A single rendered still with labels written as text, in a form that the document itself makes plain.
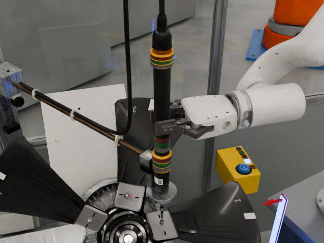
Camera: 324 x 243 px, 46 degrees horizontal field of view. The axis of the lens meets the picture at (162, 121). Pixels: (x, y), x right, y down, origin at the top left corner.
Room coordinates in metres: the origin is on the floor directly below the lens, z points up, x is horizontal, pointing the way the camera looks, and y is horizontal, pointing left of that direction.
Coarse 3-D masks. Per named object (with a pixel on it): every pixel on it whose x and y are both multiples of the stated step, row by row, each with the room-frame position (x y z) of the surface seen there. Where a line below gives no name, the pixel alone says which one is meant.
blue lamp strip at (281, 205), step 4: (284, 200) 0.74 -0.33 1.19; (280, 204) 0.75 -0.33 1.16; (280, 208) 0.74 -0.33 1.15; (280, 212) 0.74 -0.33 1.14; (276, 216) 0.75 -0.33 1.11; (280, 216) 0.74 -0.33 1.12; (276, 220) 0.75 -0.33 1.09; (280, 220) 0.73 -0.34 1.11; (276, 224) 0.74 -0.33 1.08; (276, 228) 0.74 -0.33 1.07; (272, 232) 0.75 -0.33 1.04; (276, 232) 0.73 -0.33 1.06; (272, 236) 0.75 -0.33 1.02; (272, 240) 0.74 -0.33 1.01
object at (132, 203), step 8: (120, 184) 0.73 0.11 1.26; (128, 184) 0.71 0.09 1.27; (120, 192) 0.71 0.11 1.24; (128, 192) 0.70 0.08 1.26; (136, 192) 0.68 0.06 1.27; (120, 200) 0.69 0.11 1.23; (128, 200) 0.68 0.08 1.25; (136, 200) 0.67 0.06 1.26; (128, 208) 0.66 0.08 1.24; (136, 208) 0.65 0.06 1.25
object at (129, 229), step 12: (108, 216) 0.68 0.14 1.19; (120, 216) 0.61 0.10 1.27; (132, 216) 0.61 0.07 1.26; (144, 216) 0.69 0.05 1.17; (108, 228) 0.59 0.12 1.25; (120, 228) 0.59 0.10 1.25; (132, 228) 0.60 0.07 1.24; (144, 228) 0.60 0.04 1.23; (96, 240) 0.64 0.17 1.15; (108, 240) 0.57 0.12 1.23; (120, 240) 0.58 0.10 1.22; (144, 240) 0.59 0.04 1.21
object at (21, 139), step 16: (16, 144) 0.69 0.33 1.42; (0, 160) 0.68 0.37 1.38; (16, 160) 0.68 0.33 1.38; (32, 160) 0.67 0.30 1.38; (16, 176) 0.66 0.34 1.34; (32, 176) 0.66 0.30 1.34; (48, 176) 0.66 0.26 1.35; (16, 192) 0.66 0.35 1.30; (32, 192) 0.65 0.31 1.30; (48, 192) 0.65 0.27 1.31; (64, 192) 0.64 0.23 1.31; (0, 208) 0.66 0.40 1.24; (16, 208) 0.65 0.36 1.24; (32, 208) 0.65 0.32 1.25; (48, 208) 0.65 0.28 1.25; (64, 208) 0.64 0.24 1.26; (80, 208) 0.63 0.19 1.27
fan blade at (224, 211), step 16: (208, 192) 0.77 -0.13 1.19; (224, 192) 0.77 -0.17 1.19; (240, 192) 0.77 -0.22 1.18; (176, 208) 0.71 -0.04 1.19; (192, 208) 0.71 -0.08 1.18; (208, 208) 0.71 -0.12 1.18; (224, 208) 0.71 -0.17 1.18; (240, 208) 0.72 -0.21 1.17; (176, 224) 0.65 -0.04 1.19; (192, 224) 0.66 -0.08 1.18; (208, 224) 0.66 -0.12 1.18; (224, 224) 0.67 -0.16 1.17; (240, 224) 0.67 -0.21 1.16; (256, 224) 0.68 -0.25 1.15; (192, 240) 0.61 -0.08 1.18; (208, 240) 0.62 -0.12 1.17; (224, 240) 0.62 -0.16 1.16; (240, 240) 0.63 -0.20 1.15; (256, 240) 0.64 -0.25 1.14
